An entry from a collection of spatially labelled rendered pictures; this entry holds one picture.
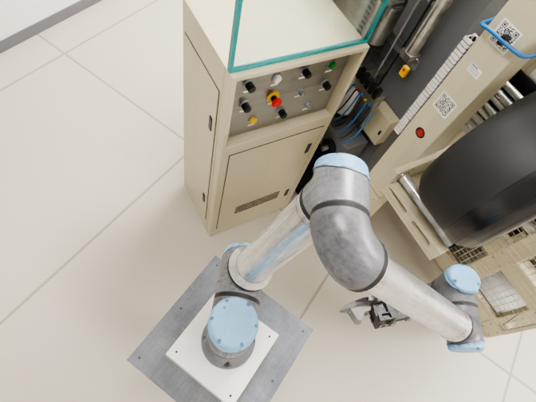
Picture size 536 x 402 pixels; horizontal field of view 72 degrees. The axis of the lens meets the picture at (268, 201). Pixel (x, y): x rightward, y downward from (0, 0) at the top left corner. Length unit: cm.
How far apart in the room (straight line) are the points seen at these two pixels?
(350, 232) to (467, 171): 65
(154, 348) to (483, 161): 126
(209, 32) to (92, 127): 155
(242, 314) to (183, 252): 113
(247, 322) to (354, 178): 60
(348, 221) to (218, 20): 91
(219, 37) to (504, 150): 92
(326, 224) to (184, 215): 170
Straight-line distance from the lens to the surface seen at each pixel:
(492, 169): 125
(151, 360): 150
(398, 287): 81
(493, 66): 139
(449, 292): 118
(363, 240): 69
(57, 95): 295
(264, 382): 152
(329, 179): 73
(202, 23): 136
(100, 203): 240
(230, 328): 115
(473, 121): 198
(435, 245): 162
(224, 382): 139
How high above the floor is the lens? 209
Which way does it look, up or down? 60 degrees down
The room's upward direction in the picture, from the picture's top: 22 degrees clockwise
